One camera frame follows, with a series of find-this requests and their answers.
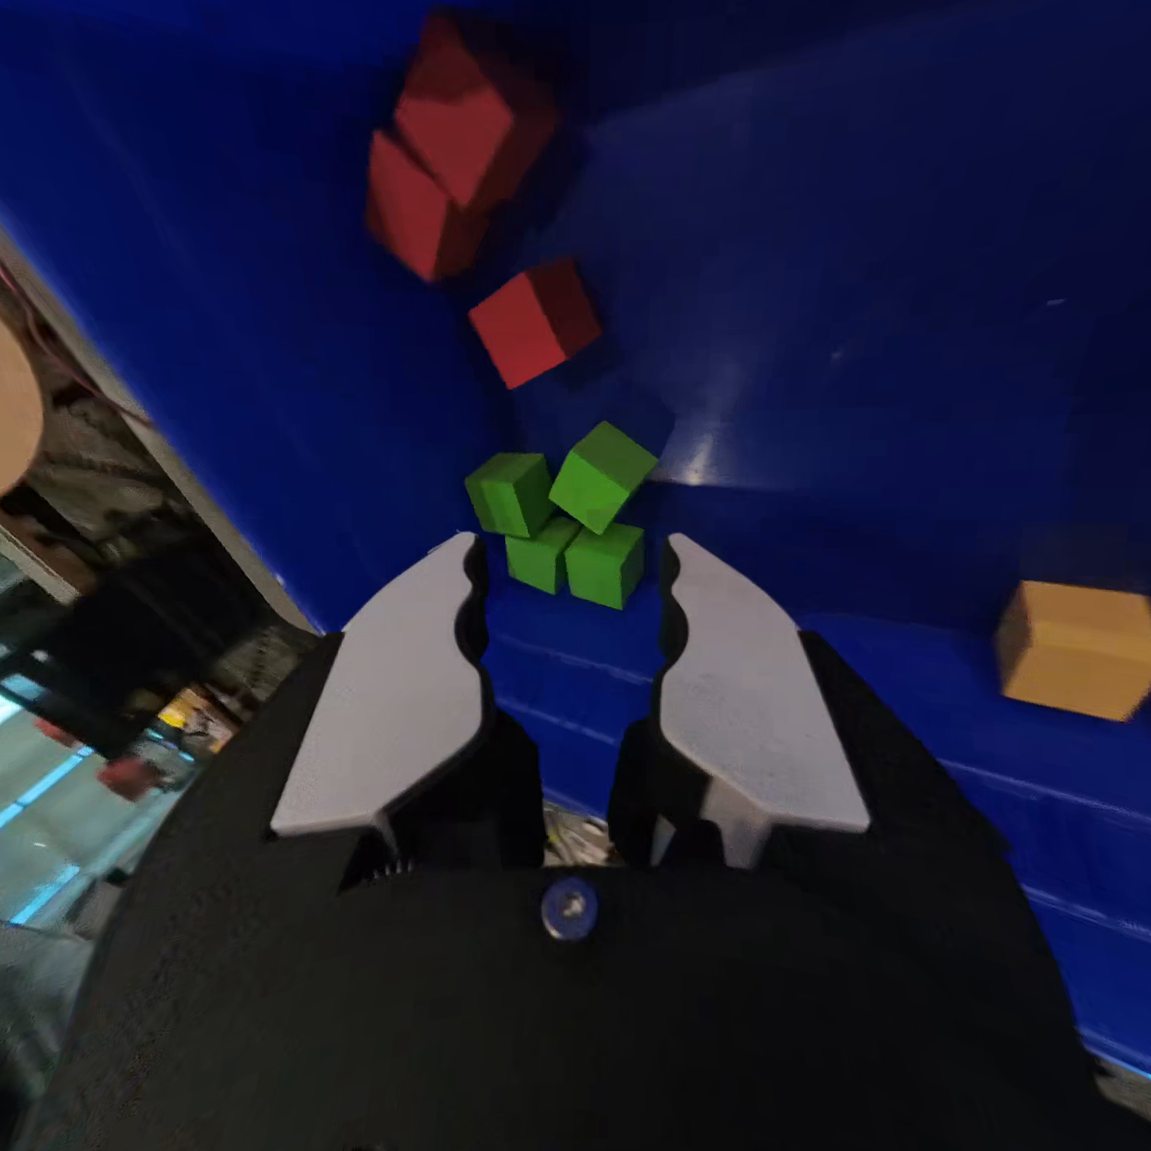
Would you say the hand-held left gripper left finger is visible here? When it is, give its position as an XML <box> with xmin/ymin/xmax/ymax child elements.
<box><xmin>268</xmin><ymin>528</ymin><xmax>498</xmax><ymax>851</ymax></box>

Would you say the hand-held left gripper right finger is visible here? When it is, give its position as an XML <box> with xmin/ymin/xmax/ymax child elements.
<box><xmin>657</xmin><ymin>531</ymin><xmax>871</xmax><ymax>868</ymax></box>

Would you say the green cube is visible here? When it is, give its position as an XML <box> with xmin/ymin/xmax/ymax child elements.
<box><xmin>565</xmin><ymin>523</ymin><xmax>643</xmax><ymax>613</ymax></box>
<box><xmin>465</xmin><ymin>452</ymin><xmax>553</xmax><ymax>540</ymax></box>
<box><xmin>507</xmin><ymin>517</ymin><xmax>579</xmax><ymax>594</ymax></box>
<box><xmin>549</xmin><ymin>421</ymin><xmax>659</xmax><ymax>535</ymax></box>

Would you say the yellow cube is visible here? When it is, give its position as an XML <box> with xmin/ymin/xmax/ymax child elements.
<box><xmin>998</xmin><ymin>581</ymin><xmax>1151</xmax><ymax>721</ymax></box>

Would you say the red cube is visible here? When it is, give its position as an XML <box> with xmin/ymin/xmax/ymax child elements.
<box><xmin>469</xmin><ymin>258</ymin><xmax>604</xmax><ymax>390</ymax></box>
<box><xmin>366</xmin><ymin>133</ymin><xmax>489</xmax><ymax>282</ymax></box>
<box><xmin>391</xmin><ymin>14</ymin><xmax>557</xmax><ymax>213</ymax></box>

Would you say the blue plastic bin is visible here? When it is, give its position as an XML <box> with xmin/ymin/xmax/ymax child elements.
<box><xmin>0</xmin><ymin>0</ymin><xmax>1151</xmax><ymax>1080</ymax></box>

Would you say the grey desk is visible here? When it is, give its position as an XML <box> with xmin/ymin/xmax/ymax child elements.
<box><xmin>0</xmin><ymin>226</ymin><xmax>324</xmax><ymax>635</ymax></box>

